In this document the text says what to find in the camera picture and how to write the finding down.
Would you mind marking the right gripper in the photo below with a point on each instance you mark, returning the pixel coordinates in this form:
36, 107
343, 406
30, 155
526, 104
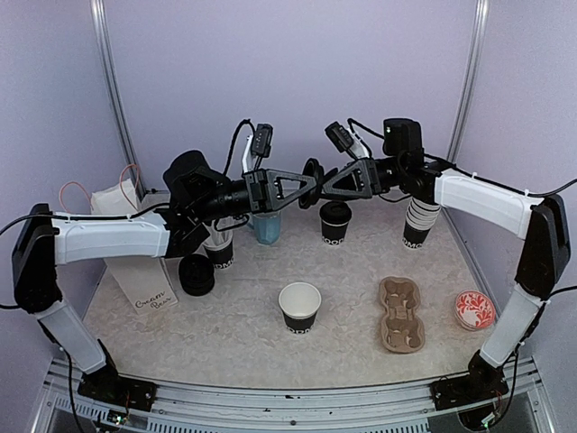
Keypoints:
366, 176

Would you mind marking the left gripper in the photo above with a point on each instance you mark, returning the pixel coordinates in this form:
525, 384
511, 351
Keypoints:
265, 188

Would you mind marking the black paper coffee cup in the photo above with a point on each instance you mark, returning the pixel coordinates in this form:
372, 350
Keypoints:
332, 233

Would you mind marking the brown cardboard cup carrier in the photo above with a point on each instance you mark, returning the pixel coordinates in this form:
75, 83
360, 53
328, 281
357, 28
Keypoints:
401, 329

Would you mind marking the white paper bag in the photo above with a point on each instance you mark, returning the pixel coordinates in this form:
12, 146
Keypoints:
144, 281

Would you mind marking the black plastic cup lid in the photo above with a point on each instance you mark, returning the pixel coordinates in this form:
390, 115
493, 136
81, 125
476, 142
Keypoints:
335, 212

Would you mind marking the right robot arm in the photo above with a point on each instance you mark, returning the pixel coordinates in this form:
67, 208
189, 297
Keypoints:
431, 182

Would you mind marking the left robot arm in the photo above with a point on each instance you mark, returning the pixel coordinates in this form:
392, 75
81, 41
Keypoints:
198, 195

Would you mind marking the light blue ceramic mug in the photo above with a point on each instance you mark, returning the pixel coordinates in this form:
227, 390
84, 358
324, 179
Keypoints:
266, 227

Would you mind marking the stack of paper cups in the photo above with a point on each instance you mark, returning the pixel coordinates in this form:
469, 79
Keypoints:
419, 219

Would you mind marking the bundle of white wrapped straws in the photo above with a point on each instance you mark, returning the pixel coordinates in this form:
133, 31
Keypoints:
217, 240

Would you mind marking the black cup holding straws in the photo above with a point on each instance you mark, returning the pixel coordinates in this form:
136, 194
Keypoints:
220, 255

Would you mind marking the stack of black lids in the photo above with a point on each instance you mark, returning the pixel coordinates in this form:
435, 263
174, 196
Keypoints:
196, 275

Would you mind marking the red patterned white bowl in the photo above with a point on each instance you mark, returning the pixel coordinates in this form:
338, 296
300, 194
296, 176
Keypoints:
474, 311

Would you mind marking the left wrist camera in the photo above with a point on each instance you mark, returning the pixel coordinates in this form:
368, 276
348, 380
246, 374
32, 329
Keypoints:
257, 149

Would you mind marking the right aluminium post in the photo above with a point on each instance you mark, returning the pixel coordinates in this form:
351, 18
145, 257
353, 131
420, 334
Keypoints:
480, 21

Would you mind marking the aluminium post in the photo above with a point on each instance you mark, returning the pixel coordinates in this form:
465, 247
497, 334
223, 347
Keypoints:
480, 21
113, 91

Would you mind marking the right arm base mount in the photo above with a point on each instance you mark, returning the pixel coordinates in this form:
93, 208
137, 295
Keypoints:
469, 388

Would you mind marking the left aluminium post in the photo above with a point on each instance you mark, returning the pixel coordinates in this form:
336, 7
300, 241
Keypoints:
113, 91

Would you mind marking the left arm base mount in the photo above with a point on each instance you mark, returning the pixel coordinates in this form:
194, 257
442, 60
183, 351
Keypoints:
107, 385

